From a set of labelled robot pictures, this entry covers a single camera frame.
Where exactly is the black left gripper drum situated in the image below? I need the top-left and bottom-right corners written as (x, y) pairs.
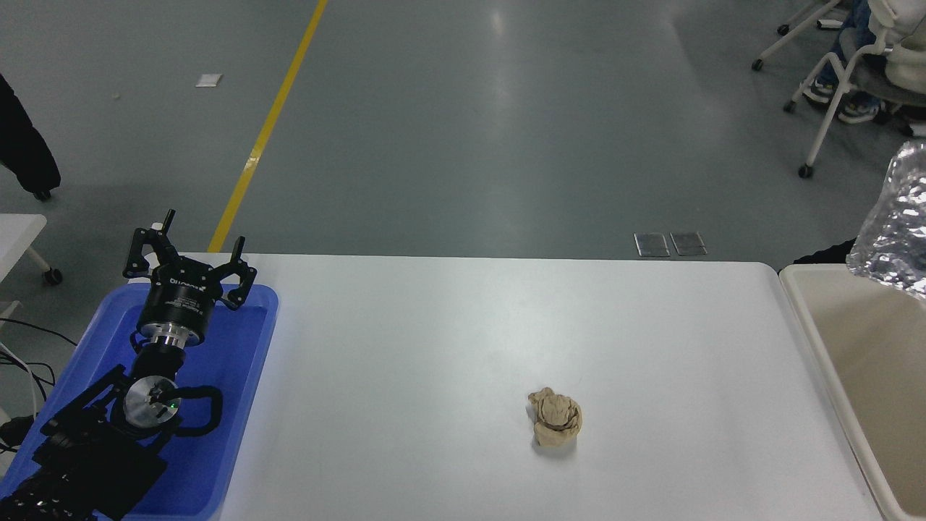
top-left (137, 262), bottom-right (225, 341)

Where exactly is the foil plate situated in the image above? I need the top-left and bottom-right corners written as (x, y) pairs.
top-left (846, 140), bottom-right (926, 302)

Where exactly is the blue plastic tray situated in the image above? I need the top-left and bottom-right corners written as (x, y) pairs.
top-left (0, 282), bottom-right (281, 521)

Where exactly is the person in dark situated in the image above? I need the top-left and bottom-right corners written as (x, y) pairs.
top-left (0, 72), bottom-right (62, 203)

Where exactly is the crumpled tan paper ball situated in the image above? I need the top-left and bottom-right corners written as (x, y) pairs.
top-left (527, 387), bottom-right (584, 448)

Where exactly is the white wheeled chair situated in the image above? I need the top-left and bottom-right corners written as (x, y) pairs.
top-left (750, 0), bottom-right (847, 72)
top-left (781, 25), bottom-right (926, 180)

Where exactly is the large pale bin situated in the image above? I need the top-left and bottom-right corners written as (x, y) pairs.
top-left (778, 263), bottom-right (926, 521)

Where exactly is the seated person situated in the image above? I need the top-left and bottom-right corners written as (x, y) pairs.
top-left (802, 0), bottom-right (926, 125)

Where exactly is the black cable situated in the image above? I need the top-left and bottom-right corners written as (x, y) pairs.
top-left (0, 318), bottom-right (79, 458)

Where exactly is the white cable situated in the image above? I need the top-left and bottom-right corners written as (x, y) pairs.
top-left (0, 343), bottom-right (38, 422)

